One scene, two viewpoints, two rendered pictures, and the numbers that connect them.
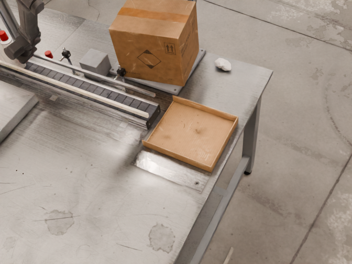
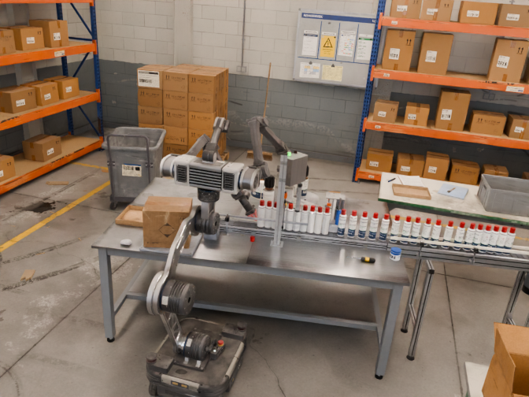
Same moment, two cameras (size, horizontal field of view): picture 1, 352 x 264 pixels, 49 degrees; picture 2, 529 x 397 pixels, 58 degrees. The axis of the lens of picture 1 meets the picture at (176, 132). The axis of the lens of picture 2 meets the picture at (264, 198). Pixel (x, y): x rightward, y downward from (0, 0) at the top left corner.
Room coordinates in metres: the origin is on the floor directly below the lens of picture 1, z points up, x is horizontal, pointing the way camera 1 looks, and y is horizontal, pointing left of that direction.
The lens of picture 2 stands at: (4.17, -0.91, 2.46)
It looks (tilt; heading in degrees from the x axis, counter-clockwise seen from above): 23 degrees down; 150
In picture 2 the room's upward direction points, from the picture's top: 4 degrees clockwise
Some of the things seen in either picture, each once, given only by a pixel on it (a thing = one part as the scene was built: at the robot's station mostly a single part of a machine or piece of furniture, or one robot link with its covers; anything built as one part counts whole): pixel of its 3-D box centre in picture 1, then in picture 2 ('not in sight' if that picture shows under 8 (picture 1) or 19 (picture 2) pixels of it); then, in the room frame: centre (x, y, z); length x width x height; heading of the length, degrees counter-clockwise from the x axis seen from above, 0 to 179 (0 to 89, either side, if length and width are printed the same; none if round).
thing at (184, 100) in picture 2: not in sight; (184, 116); (-2.41, 1.51, 0.70); 1.20 x 0.82 x 1.39; 51
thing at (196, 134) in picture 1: (190, 131); (141, 216); (0.92, -0.06, 0.85); 0.30 x 0.26 x 0.04; 54
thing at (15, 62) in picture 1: (11, 50); (261, 213); (1.44, 0.67, 0.98); 0.05 x 0.05 x 0.20
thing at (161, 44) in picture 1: (157, 40); (168, 221); (1.34, 0.01, 0.99); 0.30 x 0.24 x 0.27; 64
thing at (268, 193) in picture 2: not in sight; (268, 193); (1.23, 0.85, 1.03); 0.09 x 0.09 x 0.30
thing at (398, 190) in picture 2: not in sight; (411, 191); (1.22, 2.42, 0.82); 0.34 x 0.24 x 0.03; 51
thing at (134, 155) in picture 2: not in sight; (136, 163); (-1.25, 0.47, 0.48); 0.89 x 0.63 x 0.96; 155
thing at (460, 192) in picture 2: not in sight; (453, 191); (1.34, 2.86, 0.81); 0.32 x 0.24 x 0.01; 121
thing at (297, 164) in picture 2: not in sight; (293, 168); (1.63, 0.79, 1.38); 0.17 x 0.10 x 0.19; 109
